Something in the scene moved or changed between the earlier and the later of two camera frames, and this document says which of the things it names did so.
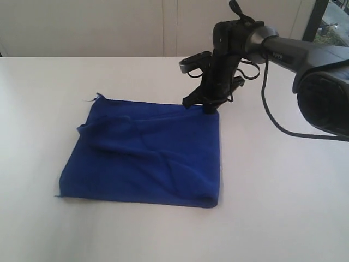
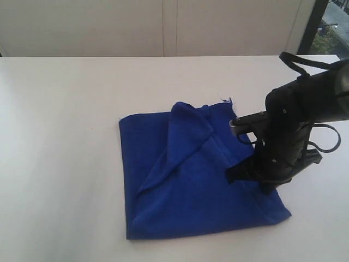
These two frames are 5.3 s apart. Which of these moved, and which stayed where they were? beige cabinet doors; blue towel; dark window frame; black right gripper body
Moved: blue towel; black right gripper body
Stayed: dark window frame; beige cabinet doors
